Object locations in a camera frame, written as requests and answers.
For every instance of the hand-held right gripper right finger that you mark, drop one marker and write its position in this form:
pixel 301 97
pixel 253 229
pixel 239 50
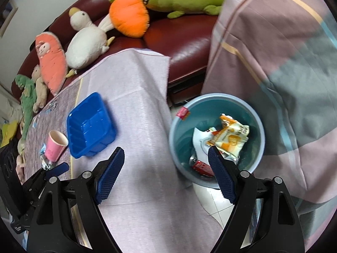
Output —
pixel 222 176

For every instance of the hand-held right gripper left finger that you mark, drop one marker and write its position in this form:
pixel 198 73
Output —
pixel 109 176

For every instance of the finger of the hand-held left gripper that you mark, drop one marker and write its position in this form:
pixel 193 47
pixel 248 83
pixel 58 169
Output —
pixel 59 169

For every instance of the clear plastic wrapper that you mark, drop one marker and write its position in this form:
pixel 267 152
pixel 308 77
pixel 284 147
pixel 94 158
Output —
pixel 46 163

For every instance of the pink paper cup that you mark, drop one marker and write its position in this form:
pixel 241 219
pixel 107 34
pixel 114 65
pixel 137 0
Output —
pixel 54 150

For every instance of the red soda can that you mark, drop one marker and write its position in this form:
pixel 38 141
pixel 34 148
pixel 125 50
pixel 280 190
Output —
pixel 201 166

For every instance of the orange snack packet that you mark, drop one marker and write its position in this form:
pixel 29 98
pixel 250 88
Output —
pixel 231 139

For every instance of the white plastic wrapper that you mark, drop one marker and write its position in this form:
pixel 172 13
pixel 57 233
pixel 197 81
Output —
pixel 200 142

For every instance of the teal plastic waste bin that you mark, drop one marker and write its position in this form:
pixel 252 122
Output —
pixel 189 126

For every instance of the pale plush toy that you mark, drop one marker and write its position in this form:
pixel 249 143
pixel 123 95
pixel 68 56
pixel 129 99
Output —
pixel 20 160

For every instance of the yellow cloth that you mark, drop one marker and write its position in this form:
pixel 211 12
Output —
pixel 9 131

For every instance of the blue plastic tray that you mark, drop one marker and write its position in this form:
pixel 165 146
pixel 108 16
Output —
pixel 89 126

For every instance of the small red packet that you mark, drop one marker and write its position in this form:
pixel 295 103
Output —
pixel 183 113

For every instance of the small green dinosaur plush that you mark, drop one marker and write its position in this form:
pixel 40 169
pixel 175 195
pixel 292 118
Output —
pixel 27 100

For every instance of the beige teddy bear plush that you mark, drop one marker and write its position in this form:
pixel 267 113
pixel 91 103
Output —
pixel 40 89

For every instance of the pale pink tablecloth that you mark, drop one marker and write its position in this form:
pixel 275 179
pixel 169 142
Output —
pixel 137 84

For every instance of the pink plush toy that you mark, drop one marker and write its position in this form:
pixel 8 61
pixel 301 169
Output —
pixel 51 63

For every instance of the white duck plush toy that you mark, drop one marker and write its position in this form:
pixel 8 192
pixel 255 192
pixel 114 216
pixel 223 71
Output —
pixel 84 44

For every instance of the dark red leather sofa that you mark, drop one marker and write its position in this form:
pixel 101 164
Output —
pixel 179 44

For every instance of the plaid pink blanket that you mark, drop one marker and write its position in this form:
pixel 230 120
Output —
pixel 276 44

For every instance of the orange carrot plush toy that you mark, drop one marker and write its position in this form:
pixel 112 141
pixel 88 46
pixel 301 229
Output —
pixel 129 15

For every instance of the large green dinosaur plush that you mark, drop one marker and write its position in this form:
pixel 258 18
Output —
pixel 189 0

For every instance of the framed wall picture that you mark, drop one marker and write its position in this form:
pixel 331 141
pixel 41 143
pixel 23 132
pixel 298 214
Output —
pixel 8 15

